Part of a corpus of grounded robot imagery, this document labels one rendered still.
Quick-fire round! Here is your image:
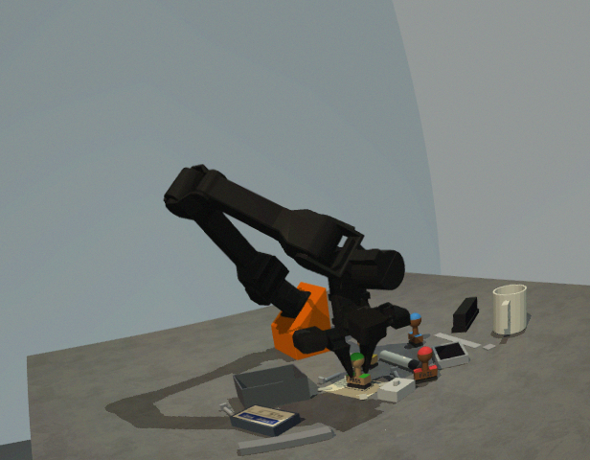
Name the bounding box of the red-handled rubber stamp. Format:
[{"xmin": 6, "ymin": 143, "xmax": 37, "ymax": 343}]
[{"xmin": 413, "ymin": 347, "xmax": 438, "ymax": 384}]

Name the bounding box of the wooden pass stamp with green knob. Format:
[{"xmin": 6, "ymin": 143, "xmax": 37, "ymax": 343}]
[{"xmin": 346, "ymin": 353, "xmax": 372, "ymax": 389}]

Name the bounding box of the cream mug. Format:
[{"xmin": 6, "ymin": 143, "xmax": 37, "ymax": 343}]
[{"xmin": 492, "ymin": 285, "xmax": 527, "ymax": 335}]

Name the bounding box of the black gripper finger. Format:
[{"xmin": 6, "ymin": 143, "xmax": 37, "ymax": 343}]
[
  {"xmin": 359, "ymin": 338, "xmax": 381, "ymax": 374},
  {"xmin": 326, "ymin": 342, "xmax": 353, "ymax": 378}
]

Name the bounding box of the grey flat bar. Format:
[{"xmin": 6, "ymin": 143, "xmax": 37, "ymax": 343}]
[
  {"xmin": 434, "ymin": 333, "xmax": 481, "ymax": 349},
  {"xmin": 238, "ymin": 426, "xmax": 332, "ymax": 455}
]

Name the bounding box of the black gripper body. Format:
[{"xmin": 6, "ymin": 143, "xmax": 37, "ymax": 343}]
[{"xmin": 292, "ymin": 287, "xmax": 411, "ymax": 355}]

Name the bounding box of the cream paper card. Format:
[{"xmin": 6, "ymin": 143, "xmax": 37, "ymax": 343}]
[{"xmin": 318, "ymin": 376, "xmax": 389, "ymax": 400}]

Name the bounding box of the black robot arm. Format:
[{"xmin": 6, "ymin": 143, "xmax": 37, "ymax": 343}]
[{"xmin": 163, "ymin": 164, "xmax": 405, "ymax": 345}]

